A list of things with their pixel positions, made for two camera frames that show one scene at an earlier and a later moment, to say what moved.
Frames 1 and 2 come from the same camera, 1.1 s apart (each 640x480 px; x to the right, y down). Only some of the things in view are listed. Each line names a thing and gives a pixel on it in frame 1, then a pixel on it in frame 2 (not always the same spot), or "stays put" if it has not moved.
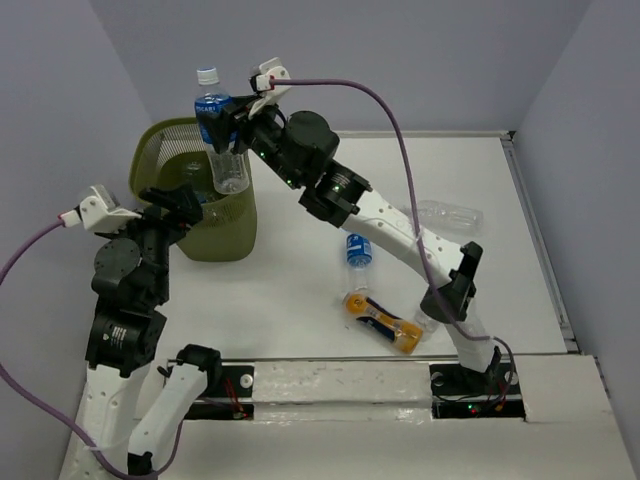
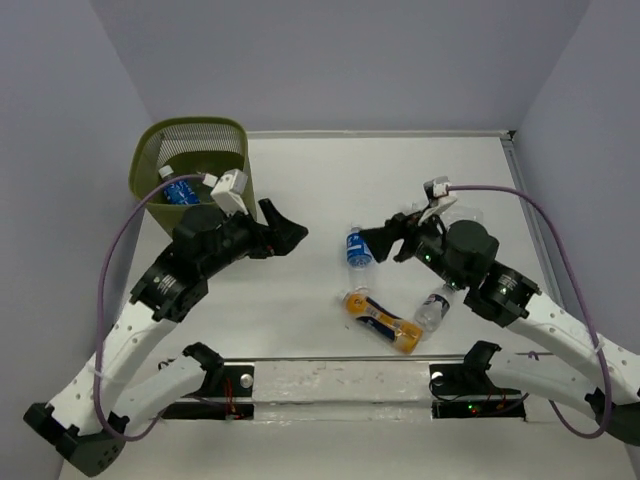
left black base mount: [236, 382] stays put
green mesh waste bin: [171, 151] stays put
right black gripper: [234, 117] -> [403, 225]
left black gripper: [180, 217] -> [280, 236]
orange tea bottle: [403, 335] stays put
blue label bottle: [359, 254] stays put
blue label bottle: [228, 170] -> [182, 191]
